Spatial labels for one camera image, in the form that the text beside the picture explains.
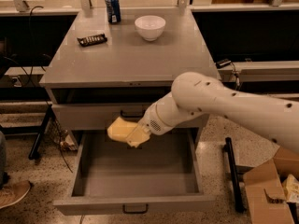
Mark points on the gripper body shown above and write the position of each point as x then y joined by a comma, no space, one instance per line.
151,120

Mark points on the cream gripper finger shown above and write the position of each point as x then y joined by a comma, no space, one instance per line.
130,140

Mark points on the yellow sponge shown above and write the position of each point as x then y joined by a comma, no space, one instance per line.
120,129

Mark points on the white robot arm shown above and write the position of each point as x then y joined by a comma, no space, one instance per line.
193,95

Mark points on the grey open bottom drawer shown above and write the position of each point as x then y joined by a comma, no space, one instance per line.
162,172

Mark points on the grey middle drawer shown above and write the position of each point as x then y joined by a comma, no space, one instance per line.
92,116

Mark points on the grey drawer cabinet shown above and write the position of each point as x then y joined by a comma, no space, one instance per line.
127,68

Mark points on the black table leg right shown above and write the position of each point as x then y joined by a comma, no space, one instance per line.
228,148

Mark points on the black table leg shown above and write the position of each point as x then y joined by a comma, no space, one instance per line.
228,148
34,155

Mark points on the dark snack bar wrapper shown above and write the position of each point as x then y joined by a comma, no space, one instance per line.
92,40

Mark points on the black table leg left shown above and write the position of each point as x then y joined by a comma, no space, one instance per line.
34,155

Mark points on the white bowl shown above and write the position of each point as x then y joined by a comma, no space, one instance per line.
150,27

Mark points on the black power adapter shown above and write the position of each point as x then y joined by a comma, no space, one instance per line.
223,63

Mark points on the blue soda can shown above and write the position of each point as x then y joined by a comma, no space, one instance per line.
113,11

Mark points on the tan shoe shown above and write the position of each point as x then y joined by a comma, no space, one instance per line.
12,194

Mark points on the cardboard box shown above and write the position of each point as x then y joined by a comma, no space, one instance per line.
264,190

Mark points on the yellow packet in box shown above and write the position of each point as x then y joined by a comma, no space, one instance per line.
291,189

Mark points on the black middle drawer handle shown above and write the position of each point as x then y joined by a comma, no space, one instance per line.
132,114

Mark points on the black drawer handle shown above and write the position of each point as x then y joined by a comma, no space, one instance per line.
132,114
135,209

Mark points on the black bottom drawer handle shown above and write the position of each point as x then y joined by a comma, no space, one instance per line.
135,209

